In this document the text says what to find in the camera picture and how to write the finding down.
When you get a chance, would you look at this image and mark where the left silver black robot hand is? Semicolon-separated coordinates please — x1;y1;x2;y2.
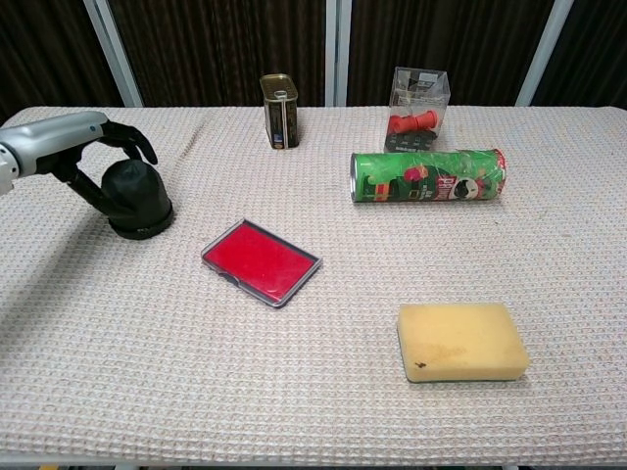
0;111;159;221

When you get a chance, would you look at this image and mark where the black round object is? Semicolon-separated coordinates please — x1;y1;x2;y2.
101;159;175;241

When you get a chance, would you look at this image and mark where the clear box with red parts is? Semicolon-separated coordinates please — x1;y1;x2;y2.
383;66;451;154

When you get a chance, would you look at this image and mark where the beige waffle tablecloth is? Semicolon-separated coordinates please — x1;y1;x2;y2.
0;105;627;466

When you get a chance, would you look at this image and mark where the gold rectangular tin can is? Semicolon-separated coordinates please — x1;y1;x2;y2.
260;72;301;150

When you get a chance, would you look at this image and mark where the green Pringles can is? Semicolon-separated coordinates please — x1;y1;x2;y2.
349;148;510;206

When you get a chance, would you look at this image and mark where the clear case with red card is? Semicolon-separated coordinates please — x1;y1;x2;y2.
200;218;323;308

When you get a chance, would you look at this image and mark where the yellow sponge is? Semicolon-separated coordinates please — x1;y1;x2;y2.
397;302;531;385

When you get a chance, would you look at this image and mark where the white partition frame post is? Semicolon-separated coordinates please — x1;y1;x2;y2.
514;0;574;108
324;0;353;108
82;0;144;108

